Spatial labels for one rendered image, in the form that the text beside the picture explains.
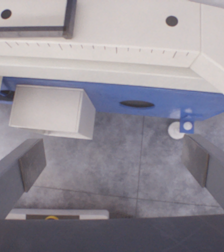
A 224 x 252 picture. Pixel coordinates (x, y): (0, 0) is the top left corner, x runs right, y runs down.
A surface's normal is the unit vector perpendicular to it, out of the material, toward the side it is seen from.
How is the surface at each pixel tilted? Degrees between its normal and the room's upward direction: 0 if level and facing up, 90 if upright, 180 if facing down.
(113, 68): 0
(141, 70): 0
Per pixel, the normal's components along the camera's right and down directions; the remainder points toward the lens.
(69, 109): -0.05, -0.15
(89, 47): -0.10, 0.99
